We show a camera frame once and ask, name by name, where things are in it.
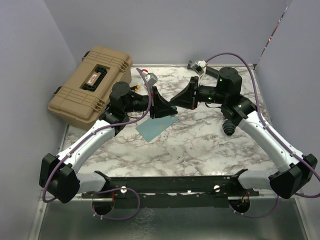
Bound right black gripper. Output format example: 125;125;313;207
169;76;227;111

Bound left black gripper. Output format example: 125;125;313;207
124;86;178;119

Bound teal paper envelope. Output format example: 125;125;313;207
135;115;179;143

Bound green white glue stick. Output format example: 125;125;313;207
170;106;178;116

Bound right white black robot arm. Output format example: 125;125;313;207
170;67;318;199

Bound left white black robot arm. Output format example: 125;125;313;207
39;81;178;203

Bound tan plastic tool case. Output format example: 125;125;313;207
48;45;133;130

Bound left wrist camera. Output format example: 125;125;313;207
144;72;158;88

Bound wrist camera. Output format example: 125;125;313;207
187;60;207;80
144;72;158;88

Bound yellow handled thin screwdriver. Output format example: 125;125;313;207
130;85;141;92

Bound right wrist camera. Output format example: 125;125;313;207
187;60;207;80

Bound black corrugated hose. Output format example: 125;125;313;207
204;65;237;137

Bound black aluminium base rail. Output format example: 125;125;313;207
38;174;305;210

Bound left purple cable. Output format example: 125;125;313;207
41;67;153;221

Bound purple cable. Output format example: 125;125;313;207
41;67;153;221
204;52;320;219

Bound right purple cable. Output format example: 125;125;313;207
204;52;320;219

